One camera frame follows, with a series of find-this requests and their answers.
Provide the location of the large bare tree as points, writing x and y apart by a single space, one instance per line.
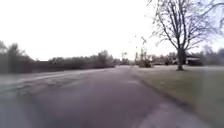
180 36

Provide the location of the grass lawn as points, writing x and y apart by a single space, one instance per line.
193 83

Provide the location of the low building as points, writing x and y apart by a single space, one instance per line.
190 60

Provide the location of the grey asphalt road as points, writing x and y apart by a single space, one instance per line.
100 100

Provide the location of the row of trees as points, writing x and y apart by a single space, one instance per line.
50 63

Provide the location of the bush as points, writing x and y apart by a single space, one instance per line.
144 63

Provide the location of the frosty grass verge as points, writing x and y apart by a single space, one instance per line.
30 80

